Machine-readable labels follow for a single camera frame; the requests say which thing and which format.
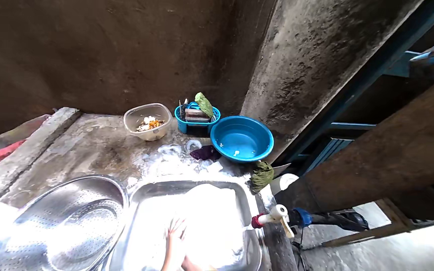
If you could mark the person's left hand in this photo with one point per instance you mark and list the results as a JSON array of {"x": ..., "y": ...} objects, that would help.
[{"x": 174, "y": 230}]

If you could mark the person's left fingers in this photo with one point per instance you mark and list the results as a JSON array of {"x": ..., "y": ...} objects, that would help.
[{"x": 176, "y": 224}]

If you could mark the person's left forearm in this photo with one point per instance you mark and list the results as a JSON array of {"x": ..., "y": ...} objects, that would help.
[{"x": 169, "y": 255}]

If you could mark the dark purple cloth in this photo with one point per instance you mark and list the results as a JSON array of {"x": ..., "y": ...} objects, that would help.
[{"x": 205, "y": 152}]

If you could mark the rectangular metal basin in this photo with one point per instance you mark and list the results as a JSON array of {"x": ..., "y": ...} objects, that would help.
[{"x": 253, "y": 250}]

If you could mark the translucent plastic bowl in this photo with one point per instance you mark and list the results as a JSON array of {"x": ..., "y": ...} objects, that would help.
[{"x": 157, "y": 134}]

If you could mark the dark green mesh scrubber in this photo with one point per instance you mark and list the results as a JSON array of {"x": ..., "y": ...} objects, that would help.
[{"x": 262, "y": 177}]

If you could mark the blue plastic caddy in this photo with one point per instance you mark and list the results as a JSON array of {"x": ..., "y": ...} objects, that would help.
[{"x": 182, "y": 126}]

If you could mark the white tap with lever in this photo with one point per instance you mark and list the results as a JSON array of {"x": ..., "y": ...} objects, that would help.
[{"x": 275, "y": 215}]

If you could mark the pile of food scraps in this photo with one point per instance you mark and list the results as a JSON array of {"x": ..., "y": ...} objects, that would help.
[{"x": 152, "y": 124}]

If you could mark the round blue plastic basin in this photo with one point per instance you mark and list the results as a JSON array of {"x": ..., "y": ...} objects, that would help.
[{"x": 242, "y": 140}]

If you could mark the brown and white block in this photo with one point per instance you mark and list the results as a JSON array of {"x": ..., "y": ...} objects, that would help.
[{"x": 197, "y": 115}]

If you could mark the light green crumpled bag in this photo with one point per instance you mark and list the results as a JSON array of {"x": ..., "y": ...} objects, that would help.
[{"x": 204, "y": 104}]

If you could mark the perforated metal colander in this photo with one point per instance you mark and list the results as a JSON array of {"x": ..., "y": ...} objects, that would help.
[{"x": 43, "y": 214}]

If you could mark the black pipe with blue fitting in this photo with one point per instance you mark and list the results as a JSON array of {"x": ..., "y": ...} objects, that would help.
[{"x": 326, "y": 219}]

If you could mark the long concrete block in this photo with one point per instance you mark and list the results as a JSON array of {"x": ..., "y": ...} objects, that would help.
[{"x": 28, "y": 150}]

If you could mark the brown wooden board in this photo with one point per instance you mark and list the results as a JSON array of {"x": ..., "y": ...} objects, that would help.
[{"x": 382, "y": 158}]

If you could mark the wooden frame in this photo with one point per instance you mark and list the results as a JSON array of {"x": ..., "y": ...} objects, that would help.
[{"x": 367, "y": 233}]

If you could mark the blue door frame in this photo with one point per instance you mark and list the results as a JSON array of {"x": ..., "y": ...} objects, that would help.
[{"x": 360, "y": 86}]

